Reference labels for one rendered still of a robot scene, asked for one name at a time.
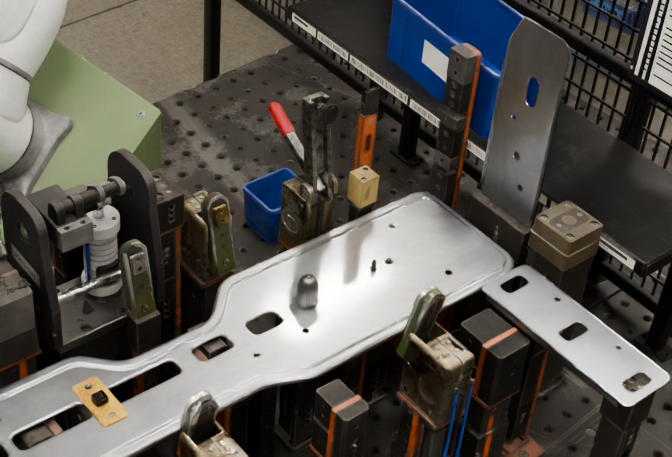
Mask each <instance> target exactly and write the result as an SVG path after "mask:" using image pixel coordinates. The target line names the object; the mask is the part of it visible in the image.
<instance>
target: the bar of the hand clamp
mask: <svg viewBox="0 0 672 457"><path fill-rule="evenodd" d="M338 114H339V110H338V107H337V106H335V105H333V104H330V97H329V96H328V95H326V94H325V93H323V92H318V93H315V94H312V95H310V96H307V97H306V96H305V97H303V98H302V115H303V142H304V169H305V183H308V184H309V185H310V186H311V187H312V188H313V190H314V194H315V197H314V203H313V204H316V203H318V195H317V174H319V176H320V178H321V180H322V182H324V183H325V185H326V188H325V190H324V191H323V192H321V194H323V195H324V196H326V197H328V198H330V197H332V172H331V130H330V123H333V122H334V121H335V120H336V119H337V117H338Z"/></svg>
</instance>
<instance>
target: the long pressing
mask: <svg viewBox="0 0 672 457"><path fill-rule="evenodd" d="M391 224H393V225H395V228H391V227H389V225H391ZM387 257H390V258H391V260H392V263H391V264H387V263H385V260H386V258H387ZM373 259H375V260H376V261H377V265H376V268H377V270H376V271H371V270H370V269H369V268H370V267H371V263H372V260H373ZM513 269H514V260H513V258H512V257H511V255H510V254H509V253H508V252H507V251H506V250H504V249H503V248H502V247H501V246H499V245H498V244H497V243H495V242H494V241H493V240H492V239H490V238H489V237H488V236H486V235H485V234H484V233H483V232H481V231H480V230H479V229H478V228H476V227H475V226H474V225H472V224H471V223H470V222H469V221H467V220H466V219H465V218H463V217H462V216H461V215H460V214H458V213H457V212H456V211H454V210H453V209H452V208H451V207H449V206H448V205H447V204H445V203H444V202H443V201H441V200H440V199H438V198H437V197H435V196H434V195H432V194H430V193H428V192H416V193H412V194H409V195H407V196H405V197H403V198H401V199H398V200H396V201H394V202H392V203H390V204H387V205H385V206H383V207H381V208H379V209H376V210H374V211H372V212H370V213H368V214H366V215H363V216H361V217H359V218H357V219H355V220H352V221H350V222H348V223H346V224H344V225H342V226H339V227H337V228H335V229H333V230H331V231H328V232H326V233H324V234H322V235H320V236H317V237H315V238H313V239H311V240H309V241H307V242H304V243H302V244H300V245H298V246H296V247H293V248H291V249H289V250H287V251H285V252H282V253H280V254H278V255H276V256H274V257H272V258H269V259H267V260H265V261H263V262H261V263H258V264H256V265H254V266H252V267H250V268H248V269H245V270H243V271H241V272H239V273H237V274H234V275H232V276H230V277H228V278H226V279H225V280H224V281H223V282H222V283H221V284H220V285H219V287H218V289H217V293H216V297H215V301H214V305H213V308H212V312H211V316H210V318H209V319H208V320H207V321H206V322H205V323H204V324H203V325H201V326H199V327H197V328H195V329H193V330H191V331H189V332H187V333H185V334H182V335H180V336H178V337H176V338H174V339H172V340H170V341H168V342H166V343H164V344H161V345H159V346H157V347H155V348H153V349H151V350H149V351H147V352H145V353H143V354H140V355H138V356H136V357H134V358H131V359H127V360H109V359H102V358H94V357H87V356H75V357H70V358H66V359H64V360H61V361H59V362H57V363H55V364H53V365H50V366H48V367H46V368H44V369H42V370H39V371H37V372H35V373H33V374H31V375H29V376H26V377H24V378H22V379H20V380H18V381H16V382H13V383H11V384H9V385H7V386H5V387H3V388H0V446H1V447H2V448H3V449H4V450H5V451H6V453H7V454H8V457H135V456H137V455H139V454H141V453H143V452H145V451H147V450H149V449H151V448H152V447H154V446H156V445H158V444H160V443H162V442H164V441H166V440H168V439H170V438H172V437H174V436H175V435H177V434H179V430H180V425H181V420H182V416H183V411H184V406H185V404H186V403H187V401H188V400H189V399H190V398H191V397H192V396H194V395H195V394H197V393H199V392H201V391H204V390H207V391H209V392H210V394H211V395H212V396H213V398H214V399H215V400H216V402H217V403H218V405H219V407H218V409H217V410H216V413H219V412H221V411H223V410H225V409H227V408H229V407H231V406H233V405H235V404H237V403H238V402H240V401H242V400H244V399H246V398H248V397H250V396H252V395H254V394H256V393H258V392H259V391H262V390H264V389H267V388H270V387H275V386H282V385H288V384H295V383H302V382H308V381H312V380H315V379H317V378H320V377H322V376H323V375H325V374H327V373H329V372H331V371H333V370H335V369H337V368H338V367H340V366H342V365H344V364H346V363H348V362H350V361H352V360H353V359H355V358H357V357H359V356H361V355H363V354H365V353H367V352H368V351H370V350H372V349H374V348H376V347H378V346H380V345H382V344H383V343H385V342H387V341H389V340H391V339H393V338H395V337H397V336H398V335H400V334H402V332H403V330H404V327H405V325H406V323H407V320H408V318H409V316H410V313H411V311H412V308H413V303H414V301H415V299H416V297H417V296H418V294H420V293H422V292H423V291H424V290H425V289H426V288H428V287H430V286H432V285H436V286H437V287H438V288H439V290H440V291H441V292H442V293H443V294H444V295H445V296H446V300H445V301H444V305H443V307H442V309H441V311H440V312H439V314H440V313H442V312H443V311H445V310H447V309H449V308H451V307H453V306H455V305H457V304H459V303H460V302H462V301H464V300H466V299H468V298H470V297H472V296H474V295H475V294H477V293H479V292H481V291H483V290H482V287H483V285H484V284H486V283H488V282H490V281H492V280H494V279H496V278H498V277H500V276H501V275H503V274H505V273H507V272H509V271H511V270H513ZM446 271H451V272H452V274H450V275H448V274H446V273H445V272H446ZM305 274H312V275H314V276H315V277H316V279H317V281H318V284H319V293H318V304H317V306H316V307H314V308H311V309H303V308H300V307H299V306H298V305H297V304H296V301H295V300H296V292H297V284H298V281H299V279H300V278H301V277H302V276H303V275H305ZM267 313H273V314H275V315H276V316H277V317H278V318H279V319H280V320H281V324H280V325H278V326H276V327H274V328H272V329H270V330H268V331H266V332H264V333H262V334H259V335H255V334H252V333H251V332H250V331H249V330H248V329H247V328H246V324H247V323H248V322H250V321H252V320H254V319H257V318H259V317H261V316H263V315H265V314H267ZM304 329H308V330H309V332H308V333H304V332H303V330H304ZM217 337H224V338H226V339H227V340H228V341H229V342H230V343H231V344H232V348H231V349H229V350H227V351H225V352H223V353H221V354H219V355H217V356H215V357H213V358H211V359H209V360H207V361H200V360H198V359H197V358H196V357H195V356H194V354H193V353H192V351H193V349H195V348H197V347H199V346H201V345H203V344H205V343H207V342H209V341H211V340H213V339H215V338H217ZM256 353H258V354H260V357H259V358H255V357H254V356H253V355H254V354H256ZM166 362H173V363H174V364H175V365H176V366H177V367H178V368H179V369H180V370H181V373H180V374H179V375H177V376H175V377H173V378H171V379H169V380H167V381H165V382H163V383H161V384H159V385H157V386H155V387H153V388H150V389H148V390H146V391H144V392H142V393H140V394H138V395H136V396H134V397H132V398H130V399H128V400H126V401H124V402H122V403H120V404H121V405H122V406H123V407H124V408H125V410H126V411H127V412H128V417H127V418H125V419H123V420H121V421H119V422H117V423H115V424H113V425H111V426H109V427H106V428H105V427H102V426H101V425H100V423H99V422H98V421H97V420H96V419H95V417H94V416H93V415H92V416H91V418H89V419H88V420H86V421H84V422H82V423H80V424H78V425H76V426H74V427H72V428H70V429H68V430H66V431H64V432H61V433H59V434H57V435H55V436H53V437H51V438H49V439H47V440H45V441H43V442H41V443H39V444H37V445H35V446H33V447H31V448H29V449H27V450H19V449H18V448H17V447H16V445H15V444H14V443H13V441H12V439H13V437H14V436H16V435H18V434H20V433H22V432H24V431H26V430H28V429H30V428H32V427H34V426H36V425H38V424H40V423H42V422H44V421H46V420H48V419H51V418H53V417H55V416H57V415H59V414H61V413H63V412H65V411H67V410H69V409H71V408H73V407H75V406H78V405H84V404H83V403H82V402H81V400H80V399H79V398H78V397H77V395H76V394H75V393H74V392H73V389H72V388H73V386H75V385H77V384H79V383H81V382H83V381H85V380H87V379H89V378H91V377H94V376H96V377H98V378H99V379H100V380H101V381H102V382H103V384H104V385H105V386H106V387H107V388H108V390H110V389H112V388H114V387H116V386H118V385H121V384H123V383H125V382H127V381H129V380H131V379H133V378H135V377H137V376H139V375H141V374H143V373H145V372H147V371H149V370H151V369H154V368H156V367H158V366H160V365H162V364H164V363H166ZM84 406H85V405H84Z"/></svg>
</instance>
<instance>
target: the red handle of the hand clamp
mask: <svg viewBox="0 0 672 457"><path fill-rule="evenodd" d="M267 110H268V112H269V113H270V115H271V117H272V119H273V121H274V122H275V124H276V126H277V128H278V130H279V132H280V133H281V135H282V137H283V138H285V140H286V142H287V144H288V146H289V147H290V149H291V151H292V153H293V155H294V156H295V158H296V160H297V162H298V164H299V165H300V167H301V169H302V171H303V173H304V174H305V169H304V148H303V146H302V144H301V142H300V140H299V139H298V137H297V135H296V133H295V129H294V127H293V126H292V124H291V122H290V120H289V118H288V117H287V115H286V113H285V111H284V109H283V108H282V106H281V104H280V103H276V102H272V103H270V104H269V108H268V109H267ZM325 188H326V185H325V183H324V182H322V180H321V178H320V176H319V175H318V174H317V194H319V193H321V192H323V191H324V190H325Z"/></svg>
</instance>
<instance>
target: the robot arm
mask: <svg viewBox="0 0 672 457"><path fill-rule="evenodd" d="M67 4H68V0H0V191H1V192H5V191H8V190H10V189H13V188H15V189H18V190H19V191H21V192H22V193H23V194H24V195H25V196H26V195H28V194H31V193H32V190H33V188H34V186H35V184H36V183H37V181H38V179H39V178H40V176H41V174H42V173H43V171H44V169H45V168H46V166H47V164H48V163H49V161H50V159H51V158H52V156H53V154H54V153H55V151H56V150H57V148H58V146H59V145H60V143H61V141H62V140H63V139H64V138H65V137H66V136H67V135H68V134H69V133H70V132H71V130H72V128H73V121H72V120H71V119H70V118H68V117H67V116H64V115H58V114H55V113H53V112H51V111H49V110H47V109H46V108H44V107H42V106H40V105H39V104H37V103H35V102H33V101H32V100H30V99H28V93H29V86H30V83H31V81H32V79H33V77H34V75H35V74H36V72H37V71H38V69H39V68H40V66H41V65H42V63H43V61H44V59H45V57H46V56H47V54H48V52H49V50H50V48H51V46H52V44H53V42H54V40H55V38H56V35H57V33H58V31H59V29H60V26H61V24H62V21H63V19H64V16H65V12H66V9H67Z"/></svg>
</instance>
